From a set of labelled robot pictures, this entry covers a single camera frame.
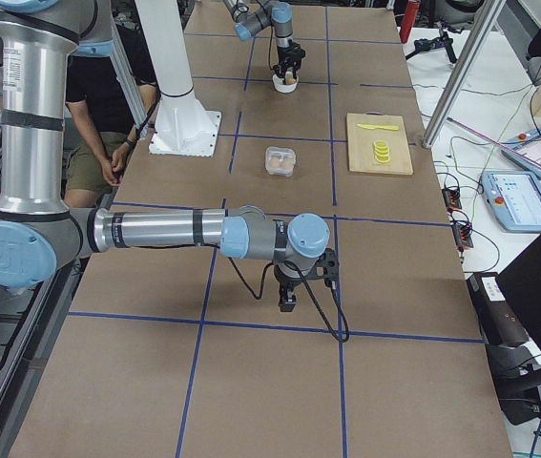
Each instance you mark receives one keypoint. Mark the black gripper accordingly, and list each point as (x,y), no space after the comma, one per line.
(288,52)
(285,282)

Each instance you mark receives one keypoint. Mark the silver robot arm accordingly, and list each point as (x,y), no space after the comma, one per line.
(39,233)
(277,16)

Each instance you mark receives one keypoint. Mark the clear plastic egg box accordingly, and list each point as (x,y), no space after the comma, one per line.
(282,154)

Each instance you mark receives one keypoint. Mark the white ceramic bowl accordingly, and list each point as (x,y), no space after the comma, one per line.
(283,88)

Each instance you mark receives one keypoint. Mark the yellow plastic knife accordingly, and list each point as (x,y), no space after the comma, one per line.
(391,128)

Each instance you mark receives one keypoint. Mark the wooden cutting board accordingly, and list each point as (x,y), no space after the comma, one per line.
(360,148)

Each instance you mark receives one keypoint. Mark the red cylinder bottle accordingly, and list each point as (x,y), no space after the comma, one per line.
(409,17)

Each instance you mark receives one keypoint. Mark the seated person in black shirt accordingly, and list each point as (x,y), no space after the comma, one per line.
(102,116)

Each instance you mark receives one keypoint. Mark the black computer tower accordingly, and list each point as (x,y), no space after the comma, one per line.
(498,321)

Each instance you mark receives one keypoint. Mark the blue teach pendant near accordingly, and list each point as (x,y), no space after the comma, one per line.
(514,197)

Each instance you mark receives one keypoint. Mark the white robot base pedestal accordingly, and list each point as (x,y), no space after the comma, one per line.
(182,127)

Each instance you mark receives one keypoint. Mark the aluminium frame post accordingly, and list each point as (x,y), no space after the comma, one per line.
(477,36)

